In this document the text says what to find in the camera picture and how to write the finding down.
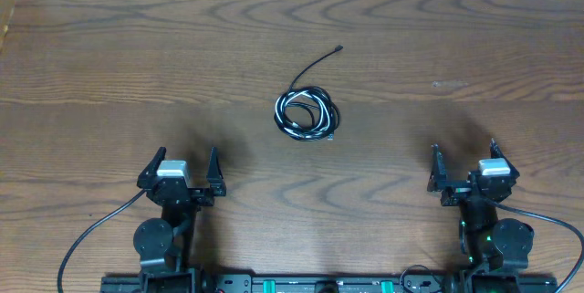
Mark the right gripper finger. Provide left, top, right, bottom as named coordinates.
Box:
left=427, top=144, right=447, bottom=192
left=489, top=139, right=520, bottom=183

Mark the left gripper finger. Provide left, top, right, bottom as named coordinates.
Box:
left=206, top=147, right=226, bottom=196
left=137, top=147, right=166, bottom=189

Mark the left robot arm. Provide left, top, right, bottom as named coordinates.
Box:
left=133, top=147, right=226, bottom=292

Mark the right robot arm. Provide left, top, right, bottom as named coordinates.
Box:
left=427, top=141, right=534, bottom=292

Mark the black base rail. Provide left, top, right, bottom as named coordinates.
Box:
left=99, top=273, right=558, bottom=293

